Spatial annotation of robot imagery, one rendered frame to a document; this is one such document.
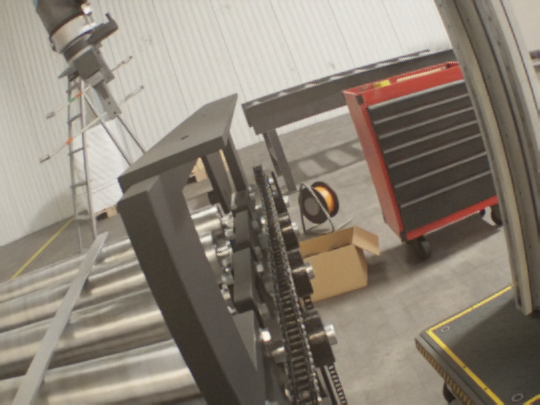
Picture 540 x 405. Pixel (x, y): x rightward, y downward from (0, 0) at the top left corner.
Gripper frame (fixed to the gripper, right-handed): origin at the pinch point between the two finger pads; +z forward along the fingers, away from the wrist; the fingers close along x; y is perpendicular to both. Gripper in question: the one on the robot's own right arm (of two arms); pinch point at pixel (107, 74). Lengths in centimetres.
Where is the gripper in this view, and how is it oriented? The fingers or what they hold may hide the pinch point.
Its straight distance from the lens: 149.5
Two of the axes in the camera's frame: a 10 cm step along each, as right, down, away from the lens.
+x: -1.9, -1.5, 9.7
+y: 8.4, -5.4, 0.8
